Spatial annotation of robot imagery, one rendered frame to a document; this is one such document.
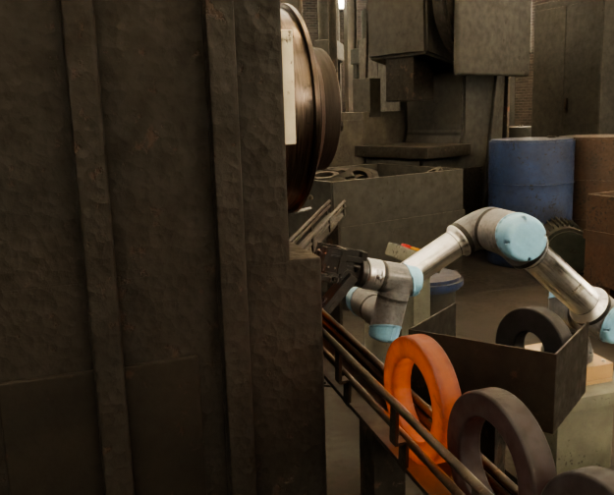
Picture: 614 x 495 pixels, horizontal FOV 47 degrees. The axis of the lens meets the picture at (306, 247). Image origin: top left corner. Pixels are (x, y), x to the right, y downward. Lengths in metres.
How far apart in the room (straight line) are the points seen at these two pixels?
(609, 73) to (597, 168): 1.37
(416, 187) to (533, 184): 1.08
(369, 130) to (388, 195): 1.64
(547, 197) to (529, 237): 3.18
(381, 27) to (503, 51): 0.90
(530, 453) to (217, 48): 0.70
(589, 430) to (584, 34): 4.66
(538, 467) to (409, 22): 4.63
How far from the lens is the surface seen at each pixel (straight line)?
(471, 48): 5.09
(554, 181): 5.00
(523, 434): 0.83
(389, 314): 1.69
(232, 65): 1.08
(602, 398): 2.20
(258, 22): 1.13
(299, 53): 1.45
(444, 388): 0.96
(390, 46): 5.39
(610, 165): 5.27
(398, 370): 1.07
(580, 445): 2.30
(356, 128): 5.61
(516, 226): 1.79
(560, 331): 1.31
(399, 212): 4.09
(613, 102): 6.48
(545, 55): 6.83
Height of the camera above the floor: 1.11
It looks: 11 degrees down
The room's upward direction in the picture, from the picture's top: 2 degrees counter-clockwise
